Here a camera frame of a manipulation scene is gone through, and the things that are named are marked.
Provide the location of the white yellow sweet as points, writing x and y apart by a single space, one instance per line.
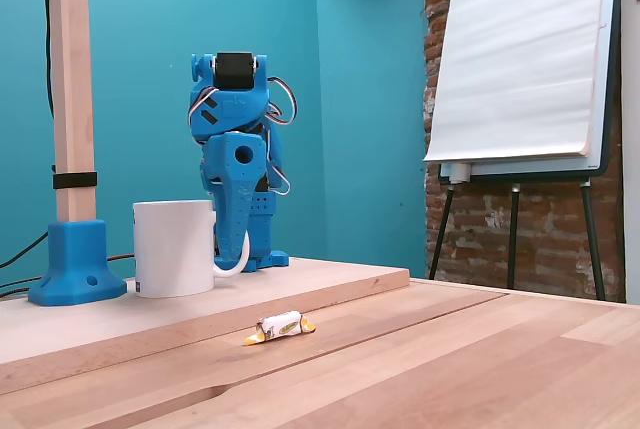
280 326

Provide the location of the flipchart easel with legs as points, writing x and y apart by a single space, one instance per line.
606 74

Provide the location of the white flipchart paper pad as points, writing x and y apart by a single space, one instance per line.
515 49

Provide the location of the wooden camera post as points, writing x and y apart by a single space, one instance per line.
72 74

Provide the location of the blue printed post base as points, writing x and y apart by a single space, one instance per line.
75 269

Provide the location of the light wooden base board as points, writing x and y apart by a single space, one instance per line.
325 284

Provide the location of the white ceramic mug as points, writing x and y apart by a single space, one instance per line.
172 249

